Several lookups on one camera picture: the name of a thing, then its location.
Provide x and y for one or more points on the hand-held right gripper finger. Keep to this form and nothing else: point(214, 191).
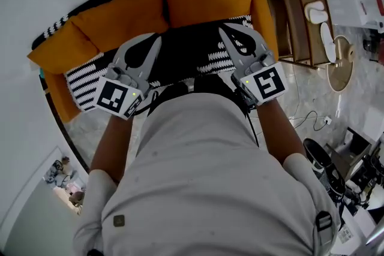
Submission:
point(235, 60)
point(261, 46)

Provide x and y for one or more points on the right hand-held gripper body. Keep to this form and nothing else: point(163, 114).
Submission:
point(267, 84)

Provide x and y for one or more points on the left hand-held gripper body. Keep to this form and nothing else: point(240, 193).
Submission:
point(114, 96)

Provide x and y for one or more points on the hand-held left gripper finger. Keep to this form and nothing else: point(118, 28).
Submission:
point(151, 64)
point(121, 54)

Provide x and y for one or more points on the person's right forearm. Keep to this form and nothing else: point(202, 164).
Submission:
point(279, 135)

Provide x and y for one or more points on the person's left forearm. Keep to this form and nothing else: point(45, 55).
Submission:
point(111, 147)

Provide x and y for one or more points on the black waist device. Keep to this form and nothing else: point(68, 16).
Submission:
point(244, 97)

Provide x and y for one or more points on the wooden side shelf rack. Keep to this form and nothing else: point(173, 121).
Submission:
point(300, 24)

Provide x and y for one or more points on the white slipper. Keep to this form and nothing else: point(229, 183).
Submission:
point(316, 12)
point(327, 42)

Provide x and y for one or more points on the white plug adapter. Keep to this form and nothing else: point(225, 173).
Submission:
point(328, 120)

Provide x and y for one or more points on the teal cloth bag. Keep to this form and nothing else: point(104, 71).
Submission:
point(42, 72)

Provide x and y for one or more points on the grey white fabric bundle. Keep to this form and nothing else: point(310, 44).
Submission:
point(57, 168)

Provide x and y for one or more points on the white cardboard box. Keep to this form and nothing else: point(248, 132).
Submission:
point(351, 9)

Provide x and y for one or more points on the black backpack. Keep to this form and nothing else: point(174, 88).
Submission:
point(324, 168)

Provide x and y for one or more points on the brown handbag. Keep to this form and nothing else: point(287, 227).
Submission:
point(76, 197)

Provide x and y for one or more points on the person's white shirt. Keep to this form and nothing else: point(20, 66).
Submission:
point(204, 183)

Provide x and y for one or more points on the black equipment rig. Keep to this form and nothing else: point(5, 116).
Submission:
point(366, 183)

